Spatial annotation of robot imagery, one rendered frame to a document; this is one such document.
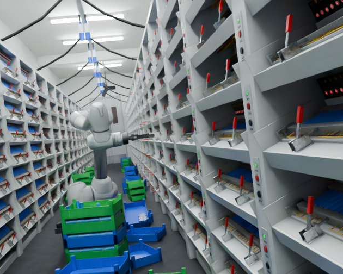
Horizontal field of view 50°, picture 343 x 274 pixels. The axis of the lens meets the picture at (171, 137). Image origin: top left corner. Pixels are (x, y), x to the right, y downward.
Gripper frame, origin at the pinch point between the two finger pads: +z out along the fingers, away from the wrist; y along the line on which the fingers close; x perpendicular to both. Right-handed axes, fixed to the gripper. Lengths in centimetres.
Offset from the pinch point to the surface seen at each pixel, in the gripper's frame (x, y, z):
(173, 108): 15.0, 4.4, 13.3
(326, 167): -7, 172, 13
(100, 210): -36, 30, -36
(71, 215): -38, 25, -53
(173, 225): -76, -65, 13
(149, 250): -78, -18, -11
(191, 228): -61, 5, 16
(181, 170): -23.9, 4.7, 13.8
